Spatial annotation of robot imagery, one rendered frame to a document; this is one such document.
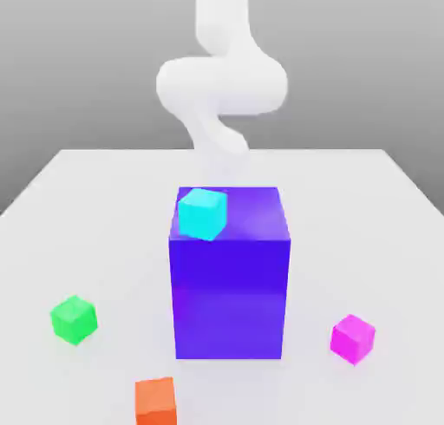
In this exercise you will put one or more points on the small green cube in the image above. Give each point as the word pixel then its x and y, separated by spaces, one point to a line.
pixel 73 320

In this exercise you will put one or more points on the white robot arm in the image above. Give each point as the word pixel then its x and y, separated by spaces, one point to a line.
pixel 222 85

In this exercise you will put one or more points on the small magenta cube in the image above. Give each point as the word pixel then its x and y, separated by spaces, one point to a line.
pixel 352 339

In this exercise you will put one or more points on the small cyan cube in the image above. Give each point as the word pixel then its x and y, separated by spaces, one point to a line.
pixel 202 214

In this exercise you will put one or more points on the small orange cube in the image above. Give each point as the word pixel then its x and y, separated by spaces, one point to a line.
pixel 155 401

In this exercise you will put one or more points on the large purple box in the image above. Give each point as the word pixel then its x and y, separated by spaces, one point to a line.
pixel 229 293

